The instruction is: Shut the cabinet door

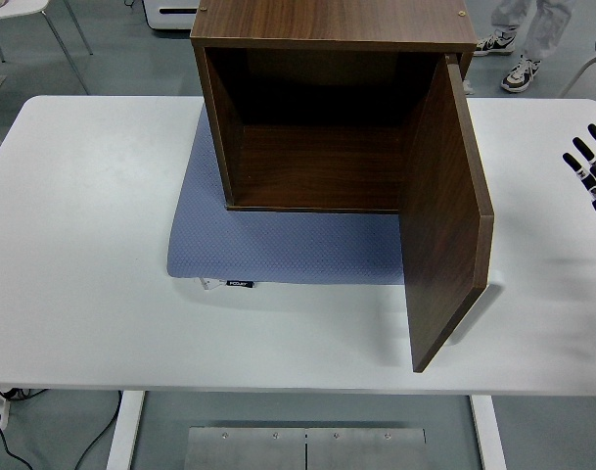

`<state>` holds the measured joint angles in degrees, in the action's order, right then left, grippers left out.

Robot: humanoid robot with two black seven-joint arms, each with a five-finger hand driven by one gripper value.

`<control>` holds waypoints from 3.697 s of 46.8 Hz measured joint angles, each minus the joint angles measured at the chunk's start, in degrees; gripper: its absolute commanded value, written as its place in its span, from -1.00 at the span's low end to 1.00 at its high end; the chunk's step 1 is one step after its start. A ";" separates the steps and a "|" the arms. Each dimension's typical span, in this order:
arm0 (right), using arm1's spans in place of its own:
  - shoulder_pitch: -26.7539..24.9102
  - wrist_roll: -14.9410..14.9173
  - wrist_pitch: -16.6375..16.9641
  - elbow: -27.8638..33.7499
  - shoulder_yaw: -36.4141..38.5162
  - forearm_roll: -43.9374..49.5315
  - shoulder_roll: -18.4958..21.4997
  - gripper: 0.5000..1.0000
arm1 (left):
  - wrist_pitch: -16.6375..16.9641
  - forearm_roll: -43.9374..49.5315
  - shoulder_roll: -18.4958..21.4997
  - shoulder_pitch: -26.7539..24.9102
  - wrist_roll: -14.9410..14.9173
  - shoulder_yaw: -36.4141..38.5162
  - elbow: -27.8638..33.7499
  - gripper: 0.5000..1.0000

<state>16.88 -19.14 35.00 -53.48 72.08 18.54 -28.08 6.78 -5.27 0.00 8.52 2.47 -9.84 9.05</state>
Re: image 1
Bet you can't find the brown wooden cabinet door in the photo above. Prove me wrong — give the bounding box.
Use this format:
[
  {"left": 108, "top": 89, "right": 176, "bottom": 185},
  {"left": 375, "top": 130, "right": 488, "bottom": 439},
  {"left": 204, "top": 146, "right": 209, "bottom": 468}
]
[{"left": 397, "top": 52, "right": 496, "bottom": 374}]

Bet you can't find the brown wooden cabinet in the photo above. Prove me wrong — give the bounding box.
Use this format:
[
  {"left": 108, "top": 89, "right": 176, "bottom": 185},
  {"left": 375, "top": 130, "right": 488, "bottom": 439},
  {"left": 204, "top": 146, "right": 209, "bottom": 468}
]
[{"left": 190, "top": 0, "right": 477, "bottom": 215}]

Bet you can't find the person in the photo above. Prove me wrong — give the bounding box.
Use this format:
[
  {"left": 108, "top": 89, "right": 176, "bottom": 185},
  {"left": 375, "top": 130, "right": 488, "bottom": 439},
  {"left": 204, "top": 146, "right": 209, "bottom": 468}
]
[{"left": 473, "top": 0, "right": 577, "bottom": 94}]

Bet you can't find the white table leg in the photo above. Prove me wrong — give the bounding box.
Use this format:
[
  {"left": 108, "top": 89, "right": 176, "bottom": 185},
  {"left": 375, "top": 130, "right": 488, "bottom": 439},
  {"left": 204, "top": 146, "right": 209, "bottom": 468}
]
[
  {"left": 105, "top": 391, "right": 146, "bottom": 470},
  {"left": 470, "top": 394, "right": 508, "bottom": 470}
]

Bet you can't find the blue-grey textured mat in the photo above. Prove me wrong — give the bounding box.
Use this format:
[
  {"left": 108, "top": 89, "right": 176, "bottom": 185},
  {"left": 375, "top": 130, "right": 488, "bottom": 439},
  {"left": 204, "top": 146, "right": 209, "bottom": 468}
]
[{"left": 166, "top": 105, "right": 406, "bottom": 288}]

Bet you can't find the grey metal plate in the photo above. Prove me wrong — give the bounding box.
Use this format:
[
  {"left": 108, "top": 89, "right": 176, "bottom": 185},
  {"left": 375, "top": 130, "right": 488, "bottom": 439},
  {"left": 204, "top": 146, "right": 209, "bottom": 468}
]
[
  {"left": 305, "top": 428, "right": 427, "bottom": 470},
  {"left": 185, "top": 426, "right": 307, "bottom": 470}
]

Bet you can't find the white appliance with slot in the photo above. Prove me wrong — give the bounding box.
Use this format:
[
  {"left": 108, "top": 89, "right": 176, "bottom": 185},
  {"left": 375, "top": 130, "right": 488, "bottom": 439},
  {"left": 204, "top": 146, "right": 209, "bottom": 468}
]
[{"left": 143, "top": 0, "right": 201, "bottom": 33}]

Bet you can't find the white chair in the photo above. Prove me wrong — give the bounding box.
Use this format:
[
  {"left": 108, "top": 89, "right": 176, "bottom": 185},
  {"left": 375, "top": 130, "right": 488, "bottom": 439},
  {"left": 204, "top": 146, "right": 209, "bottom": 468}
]
[{"left": 0, "top": 0, "right": 94, "bottom": 97}]

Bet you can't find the black floor cable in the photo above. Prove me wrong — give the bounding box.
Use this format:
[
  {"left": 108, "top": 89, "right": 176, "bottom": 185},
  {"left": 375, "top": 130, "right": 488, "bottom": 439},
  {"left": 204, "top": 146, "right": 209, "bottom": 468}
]
[
  {"left": 74, "top": 390, "right": 123, "bottom": 470},
  {"left": 0, "top": 415, "right": 32, "bottom": 470}
]

